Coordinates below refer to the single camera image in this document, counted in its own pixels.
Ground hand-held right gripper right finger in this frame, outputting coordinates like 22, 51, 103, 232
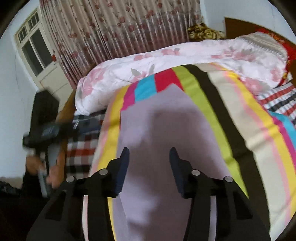
169, 147, 271, 241

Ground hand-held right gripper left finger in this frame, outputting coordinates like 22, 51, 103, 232
25, 147, 130, 241

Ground lilac knitted sweater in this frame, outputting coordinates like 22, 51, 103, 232
83, 84, 249, 241

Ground person's left hand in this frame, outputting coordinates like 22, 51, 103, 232
26, 148, 66, 189

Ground red black plaid sheet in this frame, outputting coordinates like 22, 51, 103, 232
63, 109, 107, 174

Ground cream door with window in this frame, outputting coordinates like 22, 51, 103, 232
14, 7, 73, 98

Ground multicolour striped blanket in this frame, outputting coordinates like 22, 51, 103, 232
89, 62, 296, 241

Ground white pink floral quilt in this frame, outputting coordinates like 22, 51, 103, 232
76, 32, 288, 116

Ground floral pleated curtain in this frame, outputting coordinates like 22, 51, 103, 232
39, 0, 204, 90

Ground red black striped cloth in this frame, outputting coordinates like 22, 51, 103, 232
255, 80, 296, 116

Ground gold brown patterned cloth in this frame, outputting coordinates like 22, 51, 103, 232
187, 22, 225, 42

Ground brown wooden headboard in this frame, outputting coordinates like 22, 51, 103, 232
224, 17, 260, 39

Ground red pillow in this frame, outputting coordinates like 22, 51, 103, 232
258, 27, 295, 80

